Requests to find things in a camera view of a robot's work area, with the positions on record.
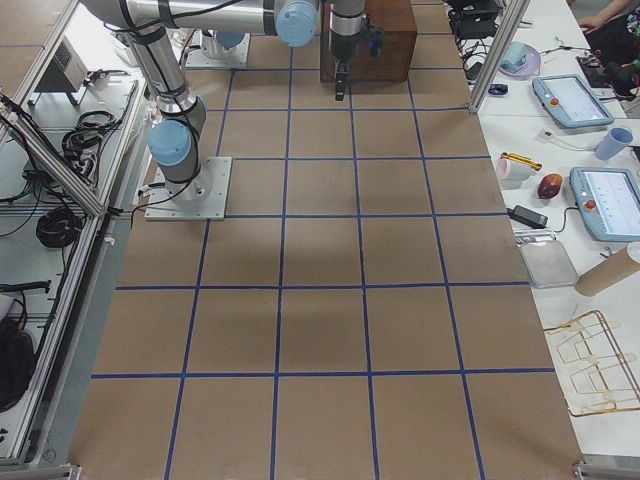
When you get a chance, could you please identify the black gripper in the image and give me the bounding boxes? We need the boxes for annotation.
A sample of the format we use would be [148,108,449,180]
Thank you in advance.
[329,30,361,102]

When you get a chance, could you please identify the silver robot arm, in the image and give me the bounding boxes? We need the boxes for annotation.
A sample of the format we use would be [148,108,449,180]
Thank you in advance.
[200,30,247,59]
[84,1,321,201]

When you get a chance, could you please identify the dark wooden drawer box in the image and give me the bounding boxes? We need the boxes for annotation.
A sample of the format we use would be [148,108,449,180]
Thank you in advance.
[319,0,418,85]

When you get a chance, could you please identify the person's hand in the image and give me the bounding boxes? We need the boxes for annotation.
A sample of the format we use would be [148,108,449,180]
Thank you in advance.
[578,15,607,32]

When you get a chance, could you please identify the lavender plate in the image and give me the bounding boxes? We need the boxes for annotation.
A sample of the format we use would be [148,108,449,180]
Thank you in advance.
[499,43,541,78]

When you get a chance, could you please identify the pink and white mug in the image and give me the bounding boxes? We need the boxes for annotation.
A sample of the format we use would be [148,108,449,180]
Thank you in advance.
[495,158,536,182]

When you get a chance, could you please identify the gold clamp bar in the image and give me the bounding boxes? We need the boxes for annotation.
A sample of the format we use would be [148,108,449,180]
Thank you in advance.
[501,152,542,171]

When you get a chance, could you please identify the blue teach pendant, far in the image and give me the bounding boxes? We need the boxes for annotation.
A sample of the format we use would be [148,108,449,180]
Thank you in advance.
[531,74,615,129]

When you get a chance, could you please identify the blue teach pendant, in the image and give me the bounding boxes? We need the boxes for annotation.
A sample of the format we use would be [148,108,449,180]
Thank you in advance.
[569,167,639,243]
[531,74,615,129]

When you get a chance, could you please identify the black power adapter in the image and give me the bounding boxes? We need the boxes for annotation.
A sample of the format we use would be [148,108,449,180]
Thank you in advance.
[507,205,548,229]

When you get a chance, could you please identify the red mango fruit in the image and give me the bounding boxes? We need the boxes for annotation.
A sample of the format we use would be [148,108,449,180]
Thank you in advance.
[537,173,563,200]

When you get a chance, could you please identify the grey metal control box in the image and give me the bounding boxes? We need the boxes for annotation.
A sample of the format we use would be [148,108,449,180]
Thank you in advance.
[34,36,88,106]

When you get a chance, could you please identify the light blue plastic cup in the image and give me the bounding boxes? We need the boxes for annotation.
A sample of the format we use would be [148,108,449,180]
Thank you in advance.
[595,127,633,161]

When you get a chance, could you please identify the blue teach pendant, near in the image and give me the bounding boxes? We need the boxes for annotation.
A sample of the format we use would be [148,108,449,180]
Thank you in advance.
[569,167,639,243]

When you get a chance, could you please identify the cardboard tube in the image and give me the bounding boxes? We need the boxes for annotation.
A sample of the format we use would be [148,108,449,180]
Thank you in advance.
[575,242,639,296]

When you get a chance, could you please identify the black wrist camera mount, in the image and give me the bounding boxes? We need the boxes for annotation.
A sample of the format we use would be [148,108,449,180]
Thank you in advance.
[362,14,385,57]

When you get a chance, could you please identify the white arm base plate, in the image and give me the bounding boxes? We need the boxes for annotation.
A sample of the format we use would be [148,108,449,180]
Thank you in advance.
[144,157,232,221]
[185,30,251,70]

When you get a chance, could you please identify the aluminium frame post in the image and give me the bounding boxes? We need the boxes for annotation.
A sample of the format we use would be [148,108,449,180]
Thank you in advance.
[468,0,530,114]

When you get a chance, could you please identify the coiled black cables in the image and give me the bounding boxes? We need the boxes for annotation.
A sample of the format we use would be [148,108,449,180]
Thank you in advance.
[35,204,84,250]

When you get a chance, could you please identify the gold wire rack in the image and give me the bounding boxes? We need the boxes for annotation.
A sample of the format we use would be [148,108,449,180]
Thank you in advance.
[543,310,639,418]

